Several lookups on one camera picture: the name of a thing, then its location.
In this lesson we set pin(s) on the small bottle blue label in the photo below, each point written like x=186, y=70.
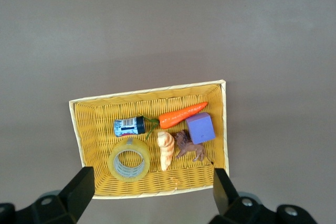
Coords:
x=126, y=127

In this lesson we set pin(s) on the clear packing tape roll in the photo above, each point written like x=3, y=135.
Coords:
x=141, y=148

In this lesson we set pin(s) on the purple foam cube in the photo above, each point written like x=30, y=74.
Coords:
x=200, y=129

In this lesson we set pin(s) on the orange toy carrot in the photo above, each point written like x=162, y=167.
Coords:
x=178, y=116

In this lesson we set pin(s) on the toy bread croissant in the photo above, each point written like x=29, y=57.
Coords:
x=166, y=150

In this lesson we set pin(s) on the brown toy lion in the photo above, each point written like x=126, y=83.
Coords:
x=193, y=149

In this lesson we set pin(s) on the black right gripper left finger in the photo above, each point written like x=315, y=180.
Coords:
x=76, y=190

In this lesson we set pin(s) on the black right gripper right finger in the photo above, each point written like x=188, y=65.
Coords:
x=223, y=192

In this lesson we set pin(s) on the yellow wicker basket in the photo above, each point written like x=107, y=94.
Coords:
x=105, y=119

